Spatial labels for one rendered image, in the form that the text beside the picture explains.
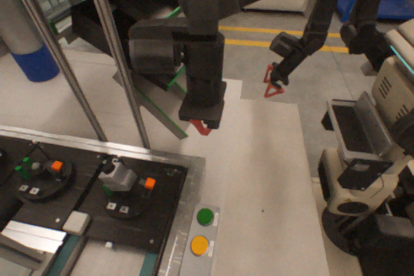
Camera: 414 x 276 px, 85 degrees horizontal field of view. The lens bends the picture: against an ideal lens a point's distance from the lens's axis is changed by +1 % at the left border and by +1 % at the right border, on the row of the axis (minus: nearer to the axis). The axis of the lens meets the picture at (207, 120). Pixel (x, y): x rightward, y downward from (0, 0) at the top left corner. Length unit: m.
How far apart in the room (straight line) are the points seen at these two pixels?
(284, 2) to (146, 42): 4.25
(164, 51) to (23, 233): 0.62
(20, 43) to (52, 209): 0.85
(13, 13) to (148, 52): 1.06
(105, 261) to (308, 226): 0.57
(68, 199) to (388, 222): 1.04
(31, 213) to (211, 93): 0.60
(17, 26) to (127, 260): 1.08
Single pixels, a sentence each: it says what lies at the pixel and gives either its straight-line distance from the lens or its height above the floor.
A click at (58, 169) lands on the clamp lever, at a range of 0.70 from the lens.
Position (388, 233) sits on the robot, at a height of 0.75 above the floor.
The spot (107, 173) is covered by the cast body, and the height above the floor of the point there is 1.10.
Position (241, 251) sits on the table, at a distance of 0.73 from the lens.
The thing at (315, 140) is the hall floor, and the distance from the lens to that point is 2.23.
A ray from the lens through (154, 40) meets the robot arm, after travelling 0.32.
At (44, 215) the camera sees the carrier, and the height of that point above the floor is 0.97.
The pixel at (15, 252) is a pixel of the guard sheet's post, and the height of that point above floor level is 1.05.
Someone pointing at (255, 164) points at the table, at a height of 0.86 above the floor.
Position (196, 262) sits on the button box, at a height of 0.96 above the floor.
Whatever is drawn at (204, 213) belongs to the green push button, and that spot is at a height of 0.97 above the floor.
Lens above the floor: 1.56
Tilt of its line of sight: 46 degrees down
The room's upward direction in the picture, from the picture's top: straight up
